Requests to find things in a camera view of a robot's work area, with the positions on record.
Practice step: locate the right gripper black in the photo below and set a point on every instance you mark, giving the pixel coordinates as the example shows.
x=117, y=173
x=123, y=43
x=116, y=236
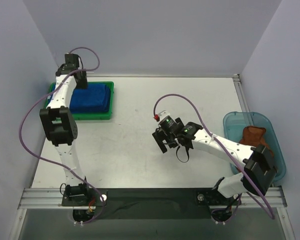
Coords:
x=162, y=136

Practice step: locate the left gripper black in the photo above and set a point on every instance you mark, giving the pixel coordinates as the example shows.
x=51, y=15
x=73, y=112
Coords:
x=80, y=80

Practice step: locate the rust orange towel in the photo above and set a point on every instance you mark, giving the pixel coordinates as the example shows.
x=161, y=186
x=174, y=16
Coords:
x=254, y=136

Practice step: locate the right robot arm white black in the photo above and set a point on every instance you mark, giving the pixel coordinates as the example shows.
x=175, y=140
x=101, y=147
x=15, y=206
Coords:
x=257, y=169

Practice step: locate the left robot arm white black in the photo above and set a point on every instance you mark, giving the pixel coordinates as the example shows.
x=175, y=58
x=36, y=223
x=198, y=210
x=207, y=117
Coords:
x=61, y=129

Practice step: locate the folded blue towel stack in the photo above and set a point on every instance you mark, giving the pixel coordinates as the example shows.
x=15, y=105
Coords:
x=94, y=99

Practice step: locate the teal transparent plastic bin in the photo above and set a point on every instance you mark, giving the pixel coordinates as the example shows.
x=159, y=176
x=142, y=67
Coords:
x=233, y=125

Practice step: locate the green plastic tray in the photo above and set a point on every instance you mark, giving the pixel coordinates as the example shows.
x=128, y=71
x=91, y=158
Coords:
x=63, y=114

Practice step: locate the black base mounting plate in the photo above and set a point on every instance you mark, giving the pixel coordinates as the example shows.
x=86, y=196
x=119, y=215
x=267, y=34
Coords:
x=153, y=210

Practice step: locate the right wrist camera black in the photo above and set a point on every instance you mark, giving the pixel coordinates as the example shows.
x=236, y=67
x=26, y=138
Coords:
x=166, y=123

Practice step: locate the aluminium right side rail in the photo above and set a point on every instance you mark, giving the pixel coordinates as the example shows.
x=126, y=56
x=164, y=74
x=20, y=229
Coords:
x=240, y=93

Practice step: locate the aluminium back rail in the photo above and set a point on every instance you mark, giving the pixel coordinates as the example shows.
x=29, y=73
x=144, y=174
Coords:
x=134, y=75

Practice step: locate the aluminium front frame rail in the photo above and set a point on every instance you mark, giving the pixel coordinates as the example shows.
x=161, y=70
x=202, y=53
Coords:
x=51, y=198

